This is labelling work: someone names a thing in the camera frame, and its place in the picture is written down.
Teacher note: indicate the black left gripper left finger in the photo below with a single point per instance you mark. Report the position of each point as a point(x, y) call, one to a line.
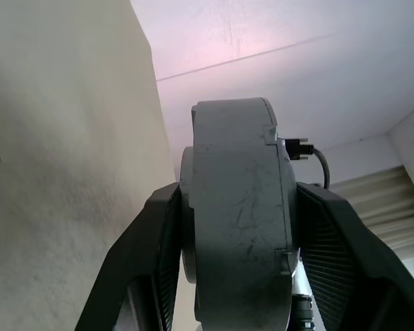
point(134, 258)

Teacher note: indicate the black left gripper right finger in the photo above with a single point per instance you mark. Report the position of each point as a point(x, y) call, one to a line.
point(359, 269)

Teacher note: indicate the silver round motor lid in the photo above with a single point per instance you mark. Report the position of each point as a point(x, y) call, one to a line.
point(289, 207)

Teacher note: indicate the silver motor housing copper coils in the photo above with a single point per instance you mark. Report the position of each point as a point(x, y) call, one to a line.
point(234, 207)

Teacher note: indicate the white slatted blind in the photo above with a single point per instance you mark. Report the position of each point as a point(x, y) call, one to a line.
point(383, 207)

